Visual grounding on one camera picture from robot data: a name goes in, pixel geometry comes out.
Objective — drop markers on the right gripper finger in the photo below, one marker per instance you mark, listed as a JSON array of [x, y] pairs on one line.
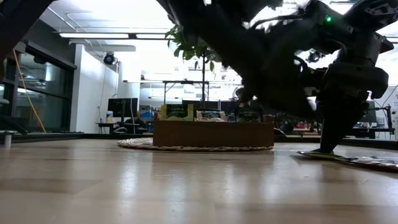
[[353, 115], [331, 124]]

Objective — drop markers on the yellow green tea packet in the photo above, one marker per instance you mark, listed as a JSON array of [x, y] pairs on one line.
[[317, 154], [176, 112]]

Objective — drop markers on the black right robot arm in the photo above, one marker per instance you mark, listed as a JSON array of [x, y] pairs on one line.
[[357, 37]]

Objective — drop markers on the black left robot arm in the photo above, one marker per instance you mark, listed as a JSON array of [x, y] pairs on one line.
[[230, 34]]

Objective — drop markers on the wooden tea box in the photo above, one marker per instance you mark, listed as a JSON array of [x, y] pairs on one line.
[[214, 134]]

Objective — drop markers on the black computer monitor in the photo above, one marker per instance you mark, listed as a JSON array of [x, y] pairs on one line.
[[372, 113], [122, 107]]

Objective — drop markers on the red storage bin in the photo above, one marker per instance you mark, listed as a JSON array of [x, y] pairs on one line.
[[301, 125]]

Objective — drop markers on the dark office desk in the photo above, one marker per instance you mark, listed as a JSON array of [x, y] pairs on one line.
[[118, 124], [379, 132]]

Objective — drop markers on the potted green plant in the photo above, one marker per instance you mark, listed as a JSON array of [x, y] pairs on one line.
[[189, 49]]

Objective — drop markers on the round woven placemat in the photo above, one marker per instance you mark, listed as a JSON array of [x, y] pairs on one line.
[[136, 143]]

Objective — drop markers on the white plastic bottle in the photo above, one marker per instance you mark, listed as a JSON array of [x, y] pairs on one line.
[[109, 117]]

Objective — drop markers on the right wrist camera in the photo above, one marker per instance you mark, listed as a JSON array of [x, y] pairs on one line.
[[314, 56]]

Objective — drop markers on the round black ceiling camera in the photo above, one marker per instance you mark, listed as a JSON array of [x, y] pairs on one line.
[[109, 58]]

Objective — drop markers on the black aluminium table frame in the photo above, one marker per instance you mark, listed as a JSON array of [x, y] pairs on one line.
[[46, 136]]

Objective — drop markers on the small white post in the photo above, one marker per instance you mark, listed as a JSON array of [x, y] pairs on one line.
[[7, 140]]

